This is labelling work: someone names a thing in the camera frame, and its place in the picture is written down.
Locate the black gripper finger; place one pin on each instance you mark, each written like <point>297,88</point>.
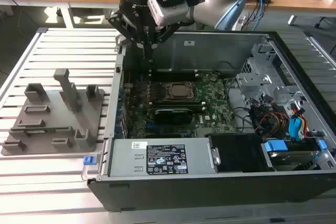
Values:
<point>126,26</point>
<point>165,33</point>

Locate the green RAM stick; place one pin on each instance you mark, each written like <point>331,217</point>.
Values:
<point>47,130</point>

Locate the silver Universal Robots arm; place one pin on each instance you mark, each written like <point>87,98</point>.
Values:
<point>210,9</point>

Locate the black RAM slot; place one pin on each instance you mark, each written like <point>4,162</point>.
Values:
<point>176,102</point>
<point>178,107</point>
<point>176,77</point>

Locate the CPU socket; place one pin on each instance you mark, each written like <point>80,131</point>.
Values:
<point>165,91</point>

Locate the CPU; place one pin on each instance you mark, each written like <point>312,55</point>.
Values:
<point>181,90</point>

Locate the white power strip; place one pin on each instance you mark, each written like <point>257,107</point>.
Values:
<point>240,23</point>

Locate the black graphics card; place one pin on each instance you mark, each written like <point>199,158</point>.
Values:
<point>173,116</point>

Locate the green motherboard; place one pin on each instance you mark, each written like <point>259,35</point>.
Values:
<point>218,108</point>

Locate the silver metal drive cage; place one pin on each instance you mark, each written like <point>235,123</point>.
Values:
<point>252,85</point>

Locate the grey parts rack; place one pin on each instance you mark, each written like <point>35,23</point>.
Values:
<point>52,119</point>

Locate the grey power supply with label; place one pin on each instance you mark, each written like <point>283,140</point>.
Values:
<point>123,158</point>

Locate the black plastic shroud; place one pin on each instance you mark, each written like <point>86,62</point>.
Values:
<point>236,153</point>

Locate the blue case latch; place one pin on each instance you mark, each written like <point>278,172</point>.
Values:
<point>88,161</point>

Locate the black open PC case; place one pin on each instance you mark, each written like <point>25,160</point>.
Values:
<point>183,192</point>

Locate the hard disk in blue carrier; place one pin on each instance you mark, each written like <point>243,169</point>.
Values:
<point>283,157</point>

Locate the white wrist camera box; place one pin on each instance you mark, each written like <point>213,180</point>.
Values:
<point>168,11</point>

